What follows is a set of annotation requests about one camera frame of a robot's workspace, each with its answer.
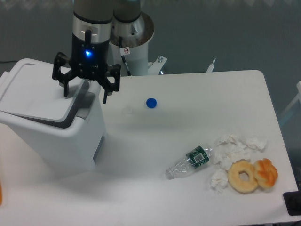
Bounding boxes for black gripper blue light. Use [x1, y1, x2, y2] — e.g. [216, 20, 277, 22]
[52, 29, 121, 104]

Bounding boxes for white trash can lid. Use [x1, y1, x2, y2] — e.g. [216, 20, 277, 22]
[0, 63, 90, 123]

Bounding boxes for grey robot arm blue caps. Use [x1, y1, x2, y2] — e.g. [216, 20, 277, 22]
[52, 0, 141, 103]

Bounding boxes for white bottle cap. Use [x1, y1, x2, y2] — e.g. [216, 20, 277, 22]
[123, 106, 134, 115]

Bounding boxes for blue bottle cap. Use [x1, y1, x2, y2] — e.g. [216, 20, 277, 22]
[146, 97, 157, 109]

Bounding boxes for white trash can body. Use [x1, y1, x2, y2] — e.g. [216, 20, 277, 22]
[0, 58, 108, 179]

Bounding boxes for clear plastic bottle green label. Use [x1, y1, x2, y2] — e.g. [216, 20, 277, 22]
[165, 144, 214, 180]

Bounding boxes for orange object at left edge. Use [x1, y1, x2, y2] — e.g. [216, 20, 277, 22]
[0, 182, 3, 206]

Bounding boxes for large crumpled white tissue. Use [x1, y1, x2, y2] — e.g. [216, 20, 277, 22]
[213, 133, 268, 171]

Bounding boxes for small crumpled white tissue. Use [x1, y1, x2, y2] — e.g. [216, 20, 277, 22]
[210, 169, 228, 194]

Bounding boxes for orange glazed twisted bread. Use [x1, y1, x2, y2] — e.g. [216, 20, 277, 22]
[254, 158, 278, 189]

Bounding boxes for black device at table corner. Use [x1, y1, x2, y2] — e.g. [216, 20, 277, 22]
[283, 191, 301, 216]

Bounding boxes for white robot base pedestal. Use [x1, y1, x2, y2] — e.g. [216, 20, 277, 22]
[110, 12, 154, 76]

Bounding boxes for black cable on pedestal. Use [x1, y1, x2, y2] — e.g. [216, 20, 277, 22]
[118, 35, 132, 76]

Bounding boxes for white mounting bracket with bolts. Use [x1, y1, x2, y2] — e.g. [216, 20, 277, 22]
[148, 56, 167, 75]

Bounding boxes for plain ring donut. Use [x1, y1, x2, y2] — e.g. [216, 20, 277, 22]
[227, 161, 258, 194]

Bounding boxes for white frame at right edge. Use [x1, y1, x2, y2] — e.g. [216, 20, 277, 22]
[278, 81, 301, 127]

